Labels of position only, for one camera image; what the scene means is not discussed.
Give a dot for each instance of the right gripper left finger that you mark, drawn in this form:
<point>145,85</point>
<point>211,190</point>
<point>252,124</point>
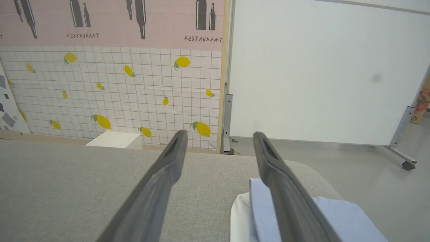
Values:
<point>151,195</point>

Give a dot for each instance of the lemon print partition panel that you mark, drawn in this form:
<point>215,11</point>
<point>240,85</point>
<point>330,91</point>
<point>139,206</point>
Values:
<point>134,87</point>

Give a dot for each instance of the grey terrazzo print panel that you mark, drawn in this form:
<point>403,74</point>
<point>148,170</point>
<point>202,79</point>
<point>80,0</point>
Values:
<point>8,112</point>

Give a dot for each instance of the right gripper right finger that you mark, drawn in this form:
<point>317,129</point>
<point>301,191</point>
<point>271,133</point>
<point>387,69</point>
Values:
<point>289,201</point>

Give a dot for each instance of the grey fabric sofa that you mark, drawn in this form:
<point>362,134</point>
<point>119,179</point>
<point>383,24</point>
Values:
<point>67,188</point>

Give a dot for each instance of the colourful printed poster board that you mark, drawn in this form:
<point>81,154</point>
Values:
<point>422,101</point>

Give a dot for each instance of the grey metal board stand leg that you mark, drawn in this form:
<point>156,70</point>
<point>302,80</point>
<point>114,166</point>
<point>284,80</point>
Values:
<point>228,124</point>
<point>399,129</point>

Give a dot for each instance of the white board panel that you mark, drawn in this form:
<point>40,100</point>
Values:
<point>319,74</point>

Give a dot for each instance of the light blue garment white collar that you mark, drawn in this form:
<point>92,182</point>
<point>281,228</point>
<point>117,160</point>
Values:
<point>346,218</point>

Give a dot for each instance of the white rectangular box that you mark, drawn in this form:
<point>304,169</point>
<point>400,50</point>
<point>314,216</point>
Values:
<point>114,139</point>

